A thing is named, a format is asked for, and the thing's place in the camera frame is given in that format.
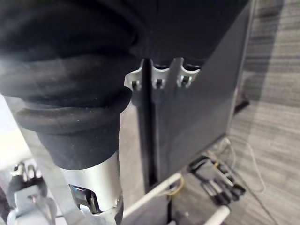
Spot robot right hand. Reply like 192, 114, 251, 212
0, 0, 249, 220

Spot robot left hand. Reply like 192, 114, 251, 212
8, 161, 46, 188

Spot grey marble vanity cabinet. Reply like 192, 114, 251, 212
118, 0, 255, 225

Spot white table with glass top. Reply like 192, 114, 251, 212
121, 172, 230, 225

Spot black folding stand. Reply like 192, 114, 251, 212
189, 153, 247, 206

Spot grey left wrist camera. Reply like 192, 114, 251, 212
7, 184, 56, 225

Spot yellow cable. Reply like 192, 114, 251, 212
165, 175, 186, 196

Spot white cable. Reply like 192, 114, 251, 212
219, 137, 279, 225

